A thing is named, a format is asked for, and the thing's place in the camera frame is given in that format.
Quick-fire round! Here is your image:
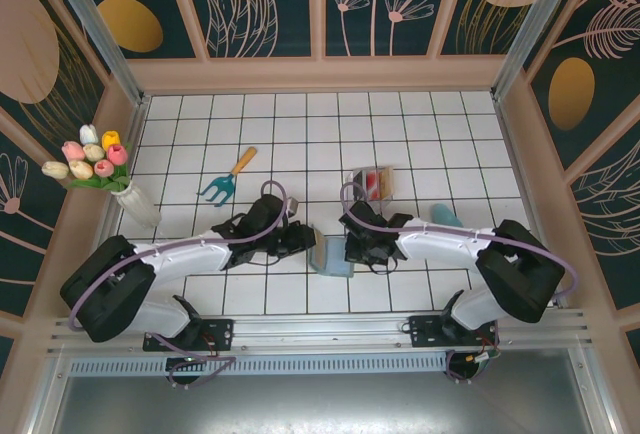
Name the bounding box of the light green card holder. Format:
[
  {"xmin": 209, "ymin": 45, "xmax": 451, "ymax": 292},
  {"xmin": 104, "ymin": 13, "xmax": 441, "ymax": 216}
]
[{"xmin": 308, "ymin": 234, "xmax": 357, "ymax": 279}]

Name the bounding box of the grey metal front panel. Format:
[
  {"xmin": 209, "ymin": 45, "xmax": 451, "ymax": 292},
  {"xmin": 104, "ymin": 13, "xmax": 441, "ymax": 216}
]
[{"xmin": 49, "ymin": 373, "xmax": 604, "ymax": 434}]

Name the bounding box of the slotted grey cable tray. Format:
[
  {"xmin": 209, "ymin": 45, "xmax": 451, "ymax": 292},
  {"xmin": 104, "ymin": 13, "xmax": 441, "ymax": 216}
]
[{"xmin": 67, "ymin": 357, "xmax": 450, "ymax": 376}]

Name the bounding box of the white ribbed vase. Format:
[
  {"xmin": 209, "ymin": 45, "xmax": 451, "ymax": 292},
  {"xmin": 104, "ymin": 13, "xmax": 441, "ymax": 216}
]
[{"xmin": 110, "ymin": 181, "xmax": 162, "ymax": 229}]

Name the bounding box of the light teal plastic object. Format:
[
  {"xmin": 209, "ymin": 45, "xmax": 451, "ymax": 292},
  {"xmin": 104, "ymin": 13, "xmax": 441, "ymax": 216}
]
[{"xmin": 430, "ymin": 202, "xmax": 465, "ymax": 229}]

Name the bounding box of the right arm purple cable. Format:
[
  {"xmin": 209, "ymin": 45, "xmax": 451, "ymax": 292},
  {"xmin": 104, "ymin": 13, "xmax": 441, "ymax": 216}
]
[{"xmin": 339, "ymin": 181, "xmax": 581, "ymax": 386}]

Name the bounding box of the teal garden fork wooden handle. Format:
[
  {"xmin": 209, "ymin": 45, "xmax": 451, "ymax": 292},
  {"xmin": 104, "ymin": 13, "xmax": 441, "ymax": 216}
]
[{"xmin": 195, "ymin": 146, "xmax": 259, "ymax": 209}]

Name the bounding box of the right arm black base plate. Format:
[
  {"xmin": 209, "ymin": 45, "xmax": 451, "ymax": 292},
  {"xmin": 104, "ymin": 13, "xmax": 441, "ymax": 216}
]
[{"xmin": 408, "ymin": 314, "xmax": 501, "ymax": 350}]

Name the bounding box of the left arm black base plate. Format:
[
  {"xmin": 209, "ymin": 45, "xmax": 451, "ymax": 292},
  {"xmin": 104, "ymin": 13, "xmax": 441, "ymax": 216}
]
[{"xmin": 143, "ymin": 318, "xmax": 235, "ymax": 353}]

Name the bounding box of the clear plastic card box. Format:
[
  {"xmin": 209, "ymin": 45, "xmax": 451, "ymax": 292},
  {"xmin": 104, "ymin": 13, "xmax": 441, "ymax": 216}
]
[{"xmin": 351, "ymin": 165, "xmax": 396, "ymax": 201}]

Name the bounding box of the aluminium frame post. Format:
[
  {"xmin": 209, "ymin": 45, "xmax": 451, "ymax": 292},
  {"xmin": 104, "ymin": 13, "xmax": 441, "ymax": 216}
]
[
  {"xmin": 39, "ymin": 0, "xmax": 151, "ymax": 106},
  {"xmin": 491, "ymin": 0, "xmax": 576, "ymax": 101}
]

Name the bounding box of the aluminium mounting rail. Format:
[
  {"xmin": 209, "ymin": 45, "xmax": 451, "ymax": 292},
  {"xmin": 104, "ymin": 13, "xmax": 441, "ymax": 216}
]
[{"xmin": 47, "ymin": 309, "xmax": 594, "ymax": 356}]

